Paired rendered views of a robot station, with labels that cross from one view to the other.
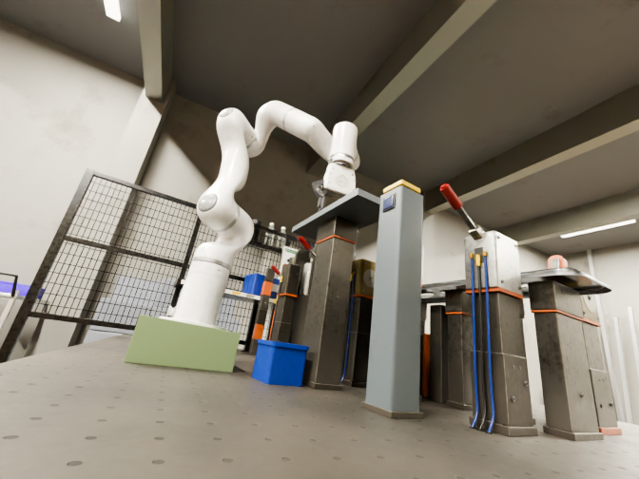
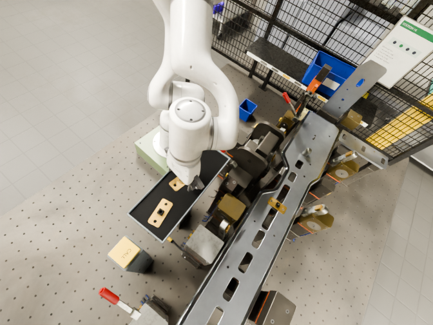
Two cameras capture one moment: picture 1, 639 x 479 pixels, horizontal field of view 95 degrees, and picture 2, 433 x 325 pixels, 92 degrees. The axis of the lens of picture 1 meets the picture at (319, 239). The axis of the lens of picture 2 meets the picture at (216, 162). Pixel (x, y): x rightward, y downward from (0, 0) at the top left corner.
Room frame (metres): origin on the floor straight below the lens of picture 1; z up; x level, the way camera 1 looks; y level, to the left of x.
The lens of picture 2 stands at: (0.68, -0.29, 1.82)
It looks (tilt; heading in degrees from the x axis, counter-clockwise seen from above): 59 degrees down; 44
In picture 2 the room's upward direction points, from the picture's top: 22 degrees clockwise
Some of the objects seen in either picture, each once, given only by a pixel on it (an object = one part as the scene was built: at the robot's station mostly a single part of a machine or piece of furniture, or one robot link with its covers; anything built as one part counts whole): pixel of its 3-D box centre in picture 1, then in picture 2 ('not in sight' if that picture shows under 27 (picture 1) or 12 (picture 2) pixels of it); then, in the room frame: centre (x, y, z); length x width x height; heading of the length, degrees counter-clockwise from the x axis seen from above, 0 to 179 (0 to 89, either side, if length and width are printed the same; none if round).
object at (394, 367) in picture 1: (396, 291); (136, 258); (0.59, -0.17, 0.92); 0.08 x 0.08 x 0.44; 28
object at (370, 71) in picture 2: not in sight; (350, 91); (1.83, 0.10, 1.17); 0.12 x 0.01 x 0.34; 118
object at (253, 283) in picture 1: (269, 289); (332, 77); (1.93, 0.28, 1.09); 0.30 x 0.17 x 0.13; 126
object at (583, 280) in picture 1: (374, 299); (276, 210); (1.17, -0.25, 1.00); 1.38 x 0.22 x 0.02; 28
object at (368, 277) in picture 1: (357, 319); (218, 216); (0.96, -0.16, 0.89); 0.12 x 0.08 x 0.38; 118
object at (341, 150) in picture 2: not in sight; (330, 165); (1.75, -0.16, 0.84); 0.12 x 0.07 x 0.28; 118
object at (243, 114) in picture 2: not in sight; (245, 110); (1.53, 0.45, 0.74); 0.11 x 0.10 x 0.09; 28
